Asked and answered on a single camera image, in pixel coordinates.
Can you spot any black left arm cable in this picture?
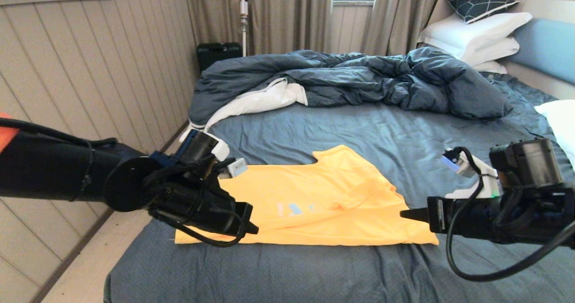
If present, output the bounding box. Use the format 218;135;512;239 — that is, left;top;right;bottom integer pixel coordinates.
0;118;247;248

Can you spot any dark blue duvet white lining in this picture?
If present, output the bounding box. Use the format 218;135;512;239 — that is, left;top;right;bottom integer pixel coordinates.
185;47;513;137

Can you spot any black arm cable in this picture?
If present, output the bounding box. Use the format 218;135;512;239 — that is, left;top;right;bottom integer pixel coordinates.
446;147;575;282
0;118;247;248

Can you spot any yellow printed t-shirt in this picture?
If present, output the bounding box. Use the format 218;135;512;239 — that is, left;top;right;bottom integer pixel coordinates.
174;144;440;246

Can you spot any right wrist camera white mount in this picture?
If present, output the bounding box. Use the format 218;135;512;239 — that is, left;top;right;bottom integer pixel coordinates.
442;148;503;200

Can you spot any white stick vacuum cleaner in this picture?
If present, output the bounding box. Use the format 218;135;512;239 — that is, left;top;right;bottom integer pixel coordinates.
239;0;250;56

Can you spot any blue padded headboard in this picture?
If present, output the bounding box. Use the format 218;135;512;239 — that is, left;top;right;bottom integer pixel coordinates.
510;18;575;85

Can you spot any large white pillow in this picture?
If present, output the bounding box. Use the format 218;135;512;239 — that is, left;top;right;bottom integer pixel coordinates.
418;11;534;61

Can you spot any dark blue bed sheet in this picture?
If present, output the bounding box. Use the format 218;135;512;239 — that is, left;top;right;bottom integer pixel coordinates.
103;71;575;303

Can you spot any dark green hard case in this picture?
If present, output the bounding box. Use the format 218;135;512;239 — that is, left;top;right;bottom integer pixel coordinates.
197;41;243;72

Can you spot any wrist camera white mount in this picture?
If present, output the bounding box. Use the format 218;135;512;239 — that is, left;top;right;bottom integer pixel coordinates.
204;134;248;178
442;148;503;200

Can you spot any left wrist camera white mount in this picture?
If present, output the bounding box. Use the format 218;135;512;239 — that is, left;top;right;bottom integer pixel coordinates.
204;134;248;178

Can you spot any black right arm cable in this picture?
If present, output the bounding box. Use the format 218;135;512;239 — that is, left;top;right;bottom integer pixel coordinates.
446;147;575;282

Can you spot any beige curtain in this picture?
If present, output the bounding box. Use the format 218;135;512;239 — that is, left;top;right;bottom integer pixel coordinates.
184;0;333;55
359;0;490;56

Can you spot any beige headboard frame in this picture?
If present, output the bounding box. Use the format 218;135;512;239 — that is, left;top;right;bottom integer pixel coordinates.
427;0;575;100

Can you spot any dark geometric patterned cushion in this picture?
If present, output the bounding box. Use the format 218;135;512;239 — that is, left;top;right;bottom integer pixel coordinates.
443;0;520;24

